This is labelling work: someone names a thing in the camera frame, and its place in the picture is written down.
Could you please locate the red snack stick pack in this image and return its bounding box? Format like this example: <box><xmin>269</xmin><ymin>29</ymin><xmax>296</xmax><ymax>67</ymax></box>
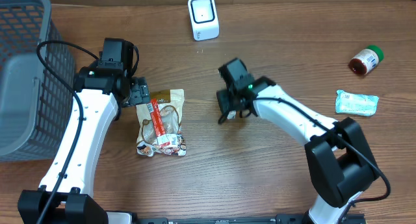
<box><xmin>146</xmin><ymin>99</ymin><xmax>170</xmax><ymax>148</ymax></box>

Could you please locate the beige dried food bag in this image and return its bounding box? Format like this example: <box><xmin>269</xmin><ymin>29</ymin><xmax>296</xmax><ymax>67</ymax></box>
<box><xmin>136</xmin><ymin>89</ymin><xmax>187</xmax><ymax>156</ymax></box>

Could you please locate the teal wet wipes packet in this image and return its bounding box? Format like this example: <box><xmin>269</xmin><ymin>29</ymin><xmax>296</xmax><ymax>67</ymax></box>
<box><xmin>335</xmin><ymin>90</ymin><xmax>379</xmax><ymax>116</ymax></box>

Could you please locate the green white round container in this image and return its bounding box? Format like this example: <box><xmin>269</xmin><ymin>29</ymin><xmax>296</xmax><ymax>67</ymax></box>
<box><xmin>348</xmin><ymin>45</ymin><xmax>384</xmax><ymax>76</ymax></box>

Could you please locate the orange tissue packet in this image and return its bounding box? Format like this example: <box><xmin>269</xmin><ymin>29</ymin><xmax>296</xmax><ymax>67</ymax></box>
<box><xmin>227</xmin><ymin>110</ymin><xmax>236</xmax><ymax>119</ymax></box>

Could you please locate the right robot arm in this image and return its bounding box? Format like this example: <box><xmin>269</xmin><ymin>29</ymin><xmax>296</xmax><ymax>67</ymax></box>
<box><xmin>217</xmin><ymin>75</ymin><xmax>380</xmax><ymax>223</ymax></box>

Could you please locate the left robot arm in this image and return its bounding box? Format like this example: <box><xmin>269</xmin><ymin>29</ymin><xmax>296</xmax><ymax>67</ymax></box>
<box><xmin>18</xmin><ymin>67</ymin><xmax>150</xmax><ymax>223</ymax></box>

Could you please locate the white barcode scanner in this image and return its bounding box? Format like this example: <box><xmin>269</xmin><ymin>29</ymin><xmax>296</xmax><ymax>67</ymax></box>
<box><xmin>188</xmin><ymin>0</ymin><xmax>220</xmax><ymax>41</ymax></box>

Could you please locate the grey plastic mesh basket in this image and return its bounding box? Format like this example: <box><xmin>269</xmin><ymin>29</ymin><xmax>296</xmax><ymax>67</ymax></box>
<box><xmin>1</xmin><ymin>0</ymin><xmax>75</xmax><ymax>162</ymax></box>

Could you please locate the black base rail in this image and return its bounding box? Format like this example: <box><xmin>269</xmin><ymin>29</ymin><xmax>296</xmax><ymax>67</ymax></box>
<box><xmin>107</xmin><ymin>210</ymin><xmax>367</xmax><ymax>224</ymax></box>

